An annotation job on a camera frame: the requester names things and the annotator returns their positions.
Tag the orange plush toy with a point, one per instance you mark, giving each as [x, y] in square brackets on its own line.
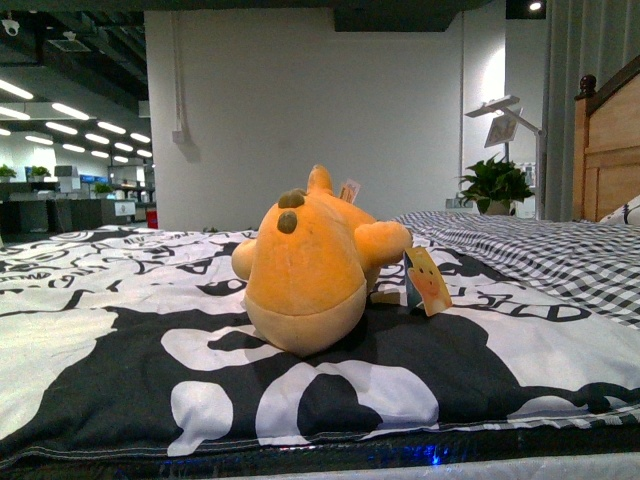
[312, 264]

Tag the orange paper hang tag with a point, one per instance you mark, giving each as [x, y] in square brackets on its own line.
[425, 286]

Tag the potted green plant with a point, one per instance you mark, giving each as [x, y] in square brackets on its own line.
[495, 186]

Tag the white desk lamp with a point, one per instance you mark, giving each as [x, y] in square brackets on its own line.
[506, 120]

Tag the black white patterned bedsheet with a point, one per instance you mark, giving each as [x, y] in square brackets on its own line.
[135, 344]

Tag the black white checkered blanket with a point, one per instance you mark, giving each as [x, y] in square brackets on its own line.
[593, 265]

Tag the wooden bed headboard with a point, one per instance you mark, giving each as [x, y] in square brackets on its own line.
[606, 144]

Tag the white patterned pillow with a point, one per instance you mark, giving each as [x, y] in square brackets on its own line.
[628, 213]

